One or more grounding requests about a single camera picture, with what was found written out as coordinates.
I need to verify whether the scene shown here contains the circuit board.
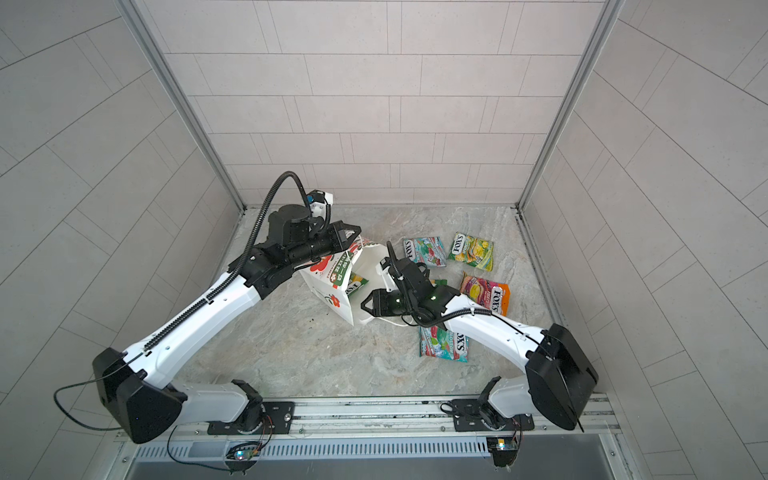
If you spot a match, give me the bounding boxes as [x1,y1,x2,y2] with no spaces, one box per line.
[486,437,520,468]
[225,441,262,462]

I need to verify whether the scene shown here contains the corner aluminium profile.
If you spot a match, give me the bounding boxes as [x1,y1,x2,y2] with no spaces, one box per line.
[517,0,624,212]
[115,0,246,214]

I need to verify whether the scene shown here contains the right circuit board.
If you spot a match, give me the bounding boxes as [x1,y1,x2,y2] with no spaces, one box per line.
[486,437,520,468]

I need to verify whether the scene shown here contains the left corner aluminium profile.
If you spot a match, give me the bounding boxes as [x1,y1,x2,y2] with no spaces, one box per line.
[115,0,246,214]

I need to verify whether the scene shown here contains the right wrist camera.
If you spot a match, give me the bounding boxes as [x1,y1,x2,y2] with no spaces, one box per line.
[380,257,433,292]

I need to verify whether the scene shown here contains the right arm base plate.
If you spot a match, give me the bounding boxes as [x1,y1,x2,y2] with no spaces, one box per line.
[440,399,535,433]

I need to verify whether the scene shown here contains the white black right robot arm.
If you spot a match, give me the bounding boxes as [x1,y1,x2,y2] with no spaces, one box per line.
[361,285,599,431]

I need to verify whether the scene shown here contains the yellow green Fox's candy packet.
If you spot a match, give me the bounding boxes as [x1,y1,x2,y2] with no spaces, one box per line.
[448,232,495,272]

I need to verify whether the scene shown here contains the teal Fox's candy packet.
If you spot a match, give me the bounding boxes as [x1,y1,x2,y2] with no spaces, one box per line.
[419,326,469,363]
[403,237,447,268]

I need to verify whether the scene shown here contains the white floral paper bag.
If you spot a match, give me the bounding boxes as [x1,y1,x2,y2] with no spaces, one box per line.
[300,237,405,327]

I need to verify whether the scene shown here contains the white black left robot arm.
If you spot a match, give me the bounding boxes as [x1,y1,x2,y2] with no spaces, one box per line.
[92,221,361,444]

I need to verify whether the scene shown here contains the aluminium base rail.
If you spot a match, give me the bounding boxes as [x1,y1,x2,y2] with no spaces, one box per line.
[116,392,619,445]

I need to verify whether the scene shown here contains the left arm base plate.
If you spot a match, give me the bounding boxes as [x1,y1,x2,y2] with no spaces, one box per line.
[207,401,296,435]

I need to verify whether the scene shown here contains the orange snack packet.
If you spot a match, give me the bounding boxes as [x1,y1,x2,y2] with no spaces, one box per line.
[460,273,511,316]

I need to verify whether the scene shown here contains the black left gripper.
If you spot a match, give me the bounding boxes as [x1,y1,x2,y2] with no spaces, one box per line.
[283,222,363,270]

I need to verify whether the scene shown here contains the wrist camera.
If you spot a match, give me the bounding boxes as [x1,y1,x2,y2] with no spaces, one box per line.
[380,257,433,292]
[268,190,334,245]

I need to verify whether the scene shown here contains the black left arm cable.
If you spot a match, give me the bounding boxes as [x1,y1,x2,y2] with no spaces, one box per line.
[52,359,133,433]

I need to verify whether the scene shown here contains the left circuit board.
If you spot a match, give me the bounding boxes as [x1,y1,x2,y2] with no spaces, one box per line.
[225,441,262,462]

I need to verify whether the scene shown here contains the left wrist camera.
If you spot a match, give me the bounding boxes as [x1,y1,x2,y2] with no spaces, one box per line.
[268,190,334,245]

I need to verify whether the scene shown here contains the right corner aluminium profile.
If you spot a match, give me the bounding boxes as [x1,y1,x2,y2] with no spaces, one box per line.
[517,0,624,212]

